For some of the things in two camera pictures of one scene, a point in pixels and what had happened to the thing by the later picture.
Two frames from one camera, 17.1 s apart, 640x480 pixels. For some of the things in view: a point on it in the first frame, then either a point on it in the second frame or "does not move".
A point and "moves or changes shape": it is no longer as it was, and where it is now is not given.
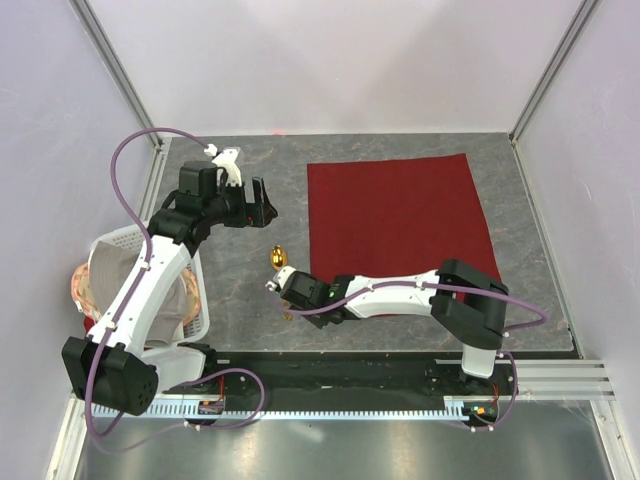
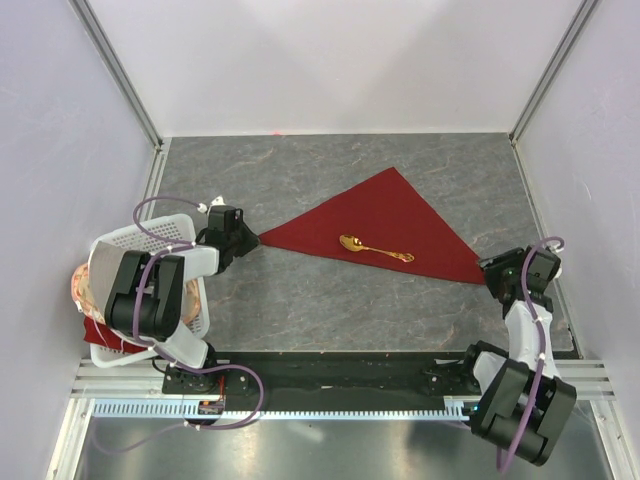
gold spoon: x=279 y=261 to x=352 y=244
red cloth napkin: x=396 y=217 moves or changes shape
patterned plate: x=81 y=295 does not move
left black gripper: x=258 y=214 to x=251 y=240
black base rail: x=402 y=374 does not move
